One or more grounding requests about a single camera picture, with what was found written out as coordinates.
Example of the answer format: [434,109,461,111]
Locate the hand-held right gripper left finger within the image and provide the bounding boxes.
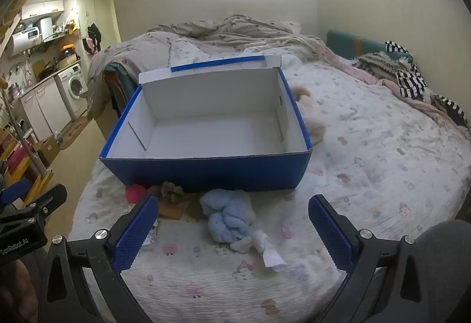
[37,194,160,323]

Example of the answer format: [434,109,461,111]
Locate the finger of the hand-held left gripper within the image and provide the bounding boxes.
[20,184,68,225]
[0,178,32,204]

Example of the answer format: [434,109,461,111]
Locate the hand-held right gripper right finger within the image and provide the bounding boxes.
[308,194,429,323]

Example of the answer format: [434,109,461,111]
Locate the pink soft toy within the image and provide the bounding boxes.
[125,184,149,204]

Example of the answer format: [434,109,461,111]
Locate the brown cloth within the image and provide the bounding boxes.
[147,181,193,207]

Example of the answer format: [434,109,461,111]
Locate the white sock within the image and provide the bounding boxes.
[230,230,288,269]

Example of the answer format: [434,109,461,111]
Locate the light blue fluffy toy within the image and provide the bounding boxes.
[200,189,256,244]

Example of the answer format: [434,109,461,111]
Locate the cream plush toy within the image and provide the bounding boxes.
[292,86,327,145]

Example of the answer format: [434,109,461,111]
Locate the blue cardboard box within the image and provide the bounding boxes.
[99,55,313,193]

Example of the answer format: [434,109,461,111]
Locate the small patterned cloth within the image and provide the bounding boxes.
[142,219,160,252]

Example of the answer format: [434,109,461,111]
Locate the wooden rack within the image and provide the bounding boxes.
[0,117,54,207]

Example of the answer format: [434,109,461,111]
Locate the red bag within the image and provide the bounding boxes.
[6,146,30,177]

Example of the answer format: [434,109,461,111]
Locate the brown cardboard piece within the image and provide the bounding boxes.
[158,203,185,220]

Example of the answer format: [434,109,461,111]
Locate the cardboard carton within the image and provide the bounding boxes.
[35,135,60,166]

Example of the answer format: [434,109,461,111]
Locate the brown floor mat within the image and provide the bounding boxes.
[59,116,89,151]

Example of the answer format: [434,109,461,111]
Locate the white kitchen cabinet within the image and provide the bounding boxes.
[20,78,73,142]

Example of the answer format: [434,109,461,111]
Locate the white washing machine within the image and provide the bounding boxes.
[55,64,89,120]

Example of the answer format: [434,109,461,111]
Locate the person's grey clothing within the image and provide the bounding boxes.
[416,219,471,323]

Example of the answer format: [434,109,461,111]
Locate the pink blanket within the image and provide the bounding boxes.
[320,40,471,141]

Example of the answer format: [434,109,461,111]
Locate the white water heater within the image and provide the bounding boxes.
[7,17,54,57]

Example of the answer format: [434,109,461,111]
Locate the black and white striped garment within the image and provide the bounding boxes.
[384,41,469,126]

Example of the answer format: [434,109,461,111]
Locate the dark hanging clothes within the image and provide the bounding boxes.
[86,23,102,54]

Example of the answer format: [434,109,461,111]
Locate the patterned knit blanket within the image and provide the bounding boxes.
[355,52,416,81]

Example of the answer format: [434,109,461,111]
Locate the teal headboard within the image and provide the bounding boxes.
[326,29,391,61]

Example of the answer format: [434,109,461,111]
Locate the beige duvet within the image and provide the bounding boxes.
[88,14,332,118]

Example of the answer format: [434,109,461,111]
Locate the white wall cabinet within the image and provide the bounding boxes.
[21,0,65,21]

